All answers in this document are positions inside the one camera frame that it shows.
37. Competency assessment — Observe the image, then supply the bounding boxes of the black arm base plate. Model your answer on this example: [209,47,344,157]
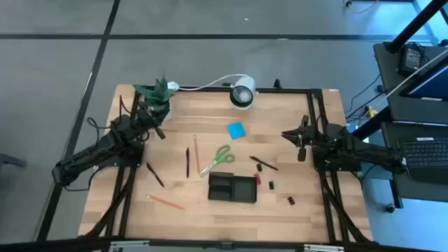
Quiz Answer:
[115,141,144,168]
[312,145,362,172]

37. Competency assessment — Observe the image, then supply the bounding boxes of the black aluminium table frame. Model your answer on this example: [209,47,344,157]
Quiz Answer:
[78,85,374,246]

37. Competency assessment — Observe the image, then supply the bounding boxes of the white cable with plug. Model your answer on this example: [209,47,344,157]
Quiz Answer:
[167,73,246,92]

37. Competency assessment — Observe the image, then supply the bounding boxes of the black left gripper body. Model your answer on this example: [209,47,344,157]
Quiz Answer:
[134,108,164,136]

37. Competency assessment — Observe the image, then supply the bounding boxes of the black power adapter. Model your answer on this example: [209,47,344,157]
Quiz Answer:
[397,42,426,76]

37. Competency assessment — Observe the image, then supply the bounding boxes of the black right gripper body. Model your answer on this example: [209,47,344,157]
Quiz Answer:
[296,114,318,150]

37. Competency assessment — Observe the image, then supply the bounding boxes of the black metal bar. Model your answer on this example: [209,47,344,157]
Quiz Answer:
[351,106,391,141]

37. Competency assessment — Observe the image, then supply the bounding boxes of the black-framed monitor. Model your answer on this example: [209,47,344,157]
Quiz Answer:
[398,57,448,102]

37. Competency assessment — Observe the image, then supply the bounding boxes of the orange pencil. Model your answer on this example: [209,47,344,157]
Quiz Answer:
[146,194,186,212]
[192,134,201,175]

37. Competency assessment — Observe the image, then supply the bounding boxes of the black mesh desk organizer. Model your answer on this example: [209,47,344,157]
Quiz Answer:
[207,171,258,204]

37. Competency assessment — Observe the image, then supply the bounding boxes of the white cylindrical lamp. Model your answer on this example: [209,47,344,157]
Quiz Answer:
[229,73,259,111]

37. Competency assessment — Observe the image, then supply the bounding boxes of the black rig crossbar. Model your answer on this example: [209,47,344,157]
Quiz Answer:
[0,234,448,252]

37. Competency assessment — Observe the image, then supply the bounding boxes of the black floor cable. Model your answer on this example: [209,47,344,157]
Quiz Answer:
[344,72,386,122]

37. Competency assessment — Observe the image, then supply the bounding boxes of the black vertical post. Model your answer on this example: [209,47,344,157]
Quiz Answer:
[384,0,448,54]

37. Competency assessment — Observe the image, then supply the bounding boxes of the dark brown pen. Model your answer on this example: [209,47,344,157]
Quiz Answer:
[248,155,280,172]

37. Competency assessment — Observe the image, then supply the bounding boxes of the dark grey furniture foot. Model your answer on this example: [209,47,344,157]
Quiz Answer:
[0,153,28,169]

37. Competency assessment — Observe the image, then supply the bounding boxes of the black desk leg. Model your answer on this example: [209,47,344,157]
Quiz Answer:
[388,178,403,209]

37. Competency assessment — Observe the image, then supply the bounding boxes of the thin white cord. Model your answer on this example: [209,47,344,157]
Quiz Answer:
[379,48,448,102]

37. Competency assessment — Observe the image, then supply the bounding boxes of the silver bracket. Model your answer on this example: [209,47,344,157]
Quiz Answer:
[108,239,151,252]
[302,244,346,252]

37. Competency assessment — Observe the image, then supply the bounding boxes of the orange floor cable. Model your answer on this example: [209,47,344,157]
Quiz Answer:
[344,0,381,15]

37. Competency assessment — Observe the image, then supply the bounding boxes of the green plant in white pot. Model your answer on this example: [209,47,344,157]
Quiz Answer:
[132,74,176,123]

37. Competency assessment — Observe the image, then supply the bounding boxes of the black desk top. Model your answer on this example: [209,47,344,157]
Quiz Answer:
[380,120,448,204]
[372,41,448,126]

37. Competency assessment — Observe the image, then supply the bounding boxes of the green-handled scissors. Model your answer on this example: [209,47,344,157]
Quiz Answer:
[199,144,235,178]

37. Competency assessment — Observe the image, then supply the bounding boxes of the blue sticky note pad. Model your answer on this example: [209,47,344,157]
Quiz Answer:
[227,121,247,141]

